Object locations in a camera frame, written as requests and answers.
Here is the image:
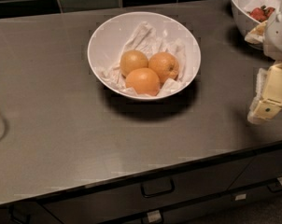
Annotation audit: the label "orange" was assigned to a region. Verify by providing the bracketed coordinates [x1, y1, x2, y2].
[125, 68, 160, 96]
[120, 49, 148, 77]
[148, 52, 179, 83]

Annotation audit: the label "white drawer label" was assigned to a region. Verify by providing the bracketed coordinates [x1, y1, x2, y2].
[234, 193, 247, 201]

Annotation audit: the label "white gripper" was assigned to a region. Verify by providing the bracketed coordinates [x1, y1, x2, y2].
[245, 1, 282, 124]

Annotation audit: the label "lower drawer label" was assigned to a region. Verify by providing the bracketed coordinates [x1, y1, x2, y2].
[147, 210, 162, 224]

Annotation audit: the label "right drawer handle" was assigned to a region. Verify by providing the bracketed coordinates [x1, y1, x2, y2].
[267, 180, 282, 193]

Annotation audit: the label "black drawer handle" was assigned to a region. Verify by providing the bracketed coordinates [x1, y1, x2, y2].
[140, 177, 176, 198]

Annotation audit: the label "dark upper cabinet drawer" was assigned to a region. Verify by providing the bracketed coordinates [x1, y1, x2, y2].
[46, 159, 249, 224]

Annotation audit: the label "white bowl with strawberries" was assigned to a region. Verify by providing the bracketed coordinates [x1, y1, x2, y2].
[231, 0, 282, 36]

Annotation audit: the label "white ceramic bowl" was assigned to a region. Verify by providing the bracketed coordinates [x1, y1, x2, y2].
[87, 12, 201, 101]

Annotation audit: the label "strawberries in bowl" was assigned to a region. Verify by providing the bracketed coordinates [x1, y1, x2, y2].
[248, 6, 275, 22]

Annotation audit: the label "white crumpled paper towel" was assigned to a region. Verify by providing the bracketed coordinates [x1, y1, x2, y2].
[99, 21, 186, 98]

